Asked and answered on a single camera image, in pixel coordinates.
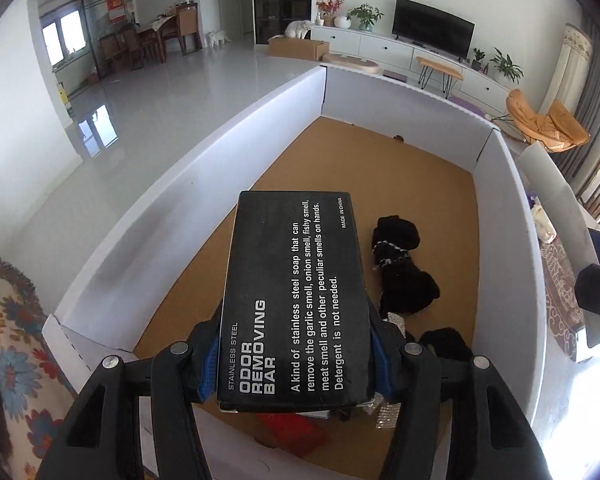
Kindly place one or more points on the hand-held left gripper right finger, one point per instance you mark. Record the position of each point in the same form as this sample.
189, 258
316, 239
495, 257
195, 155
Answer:
380, 360

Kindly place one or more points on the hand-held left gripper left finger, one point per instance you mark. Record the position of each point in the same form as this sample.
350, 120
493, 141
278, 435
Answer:
207, 360

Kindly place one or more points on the black scrunchie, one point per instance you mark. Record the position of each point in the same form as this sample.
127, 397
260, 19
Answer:
405, 280

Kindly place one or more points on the black printed box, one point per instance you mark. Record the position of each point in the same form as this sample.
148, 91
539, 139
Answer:
290, 270

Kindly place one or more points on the white cardboard box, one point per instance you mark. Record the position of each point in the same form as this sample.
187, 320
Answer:
180, 200

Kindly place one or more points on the black fabric item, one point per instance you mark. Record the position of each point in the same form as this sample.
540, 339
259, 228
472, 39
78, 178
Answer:
445, 342

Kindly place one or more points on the cream cloth pouch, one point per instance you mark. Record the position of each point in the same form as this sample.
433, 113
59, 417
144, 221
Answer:
545, 225

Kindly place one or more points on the red flat packet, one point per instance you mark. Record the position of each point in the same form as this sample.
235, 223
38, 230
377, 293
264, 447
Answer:
285, 430

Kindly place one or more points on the orange lounge chair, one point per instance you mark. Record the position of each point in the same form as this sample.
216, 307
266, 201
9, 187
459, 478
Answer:
555, 122

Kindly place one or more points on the floral patterned blanket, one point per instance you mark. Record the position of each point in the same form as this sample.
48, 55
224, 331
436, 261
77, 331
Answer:
15, 340

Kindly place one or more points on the leafy potted plant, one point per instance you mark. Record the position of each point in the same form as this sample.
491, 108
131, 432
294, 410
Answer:
507, 67

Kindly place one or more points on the small potted plant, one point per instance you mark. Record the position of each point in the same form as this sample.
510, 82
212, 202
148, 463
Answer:
477, 57

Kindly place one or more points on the wooden bench with hairpin legs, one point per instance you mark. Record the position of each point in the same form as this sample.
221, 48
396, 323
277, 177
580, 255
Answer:
437, 66

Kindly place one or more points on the round cat scratcher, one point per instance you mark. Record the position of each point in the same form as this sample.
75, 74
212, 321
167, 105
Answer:
352, 62

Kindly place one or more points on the black television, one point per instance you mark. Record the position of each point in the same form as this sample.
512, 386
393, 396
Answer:
430, 25

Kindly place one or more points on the white television cabinet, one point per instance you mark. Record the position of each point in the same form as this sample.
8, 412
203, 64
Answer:
375, 45

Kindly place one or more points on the brown cardboard carton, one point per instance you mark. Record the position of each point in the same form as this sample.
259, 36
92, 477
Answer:
297, 49

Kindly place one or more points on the small white cat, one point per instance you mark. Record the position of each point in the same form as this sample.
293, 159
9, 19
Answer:
217, 37

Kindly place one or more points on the wooden dining table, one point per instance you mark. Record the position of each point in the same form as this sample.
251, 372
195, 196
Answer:
152, 27

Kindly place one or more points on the round white vase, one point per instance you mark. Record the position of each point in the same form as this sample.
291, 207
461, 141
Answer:
342, 22

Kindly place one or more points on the green potted plant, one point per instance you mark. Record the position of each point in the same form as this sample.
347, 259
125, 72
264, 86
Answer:
365, 15

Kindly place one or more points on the window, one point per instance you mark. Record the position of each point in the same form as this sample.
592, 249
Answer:
62, 35

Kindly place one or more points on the red flower arrangement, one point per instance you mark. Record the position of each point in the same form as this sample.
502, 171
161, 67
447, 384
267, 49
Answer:
327, 7

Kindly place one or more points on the dark glass cabinet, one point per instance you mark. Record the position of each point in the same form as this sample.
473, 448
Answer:
280, 0

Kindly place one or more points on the red paper wall decoration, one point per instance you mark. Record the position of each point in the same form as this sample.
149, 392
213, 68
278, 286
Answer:
117, 7

